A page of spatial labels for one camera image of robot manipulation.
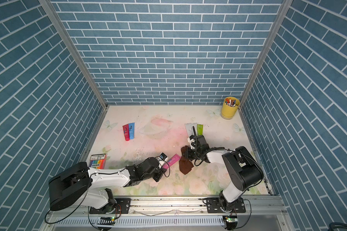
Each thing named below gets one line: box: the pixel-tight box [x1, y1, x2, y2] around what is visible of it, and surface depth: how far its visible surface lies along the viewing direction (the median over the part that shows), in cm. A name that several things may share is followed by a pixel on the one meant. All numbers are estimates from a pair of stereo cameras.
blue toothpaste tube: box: [128, 122, 135, 140], surface depth 107 cm
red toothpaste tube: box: [122, 123, 131, 142], surface depth 104 cm
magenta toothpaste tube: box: [162, 153, 182, 169], surface depth 91 cm
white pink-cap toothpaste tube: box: [184, 123, 194, 138], surface depth 107 cm
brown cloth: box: [178, 145, 194, 175], surface depth 88 cm
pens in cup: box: [224, 98, 238, 107], surface depth 110 cm
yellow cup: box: [221, 96, 241, 120], surface depth 108 cm
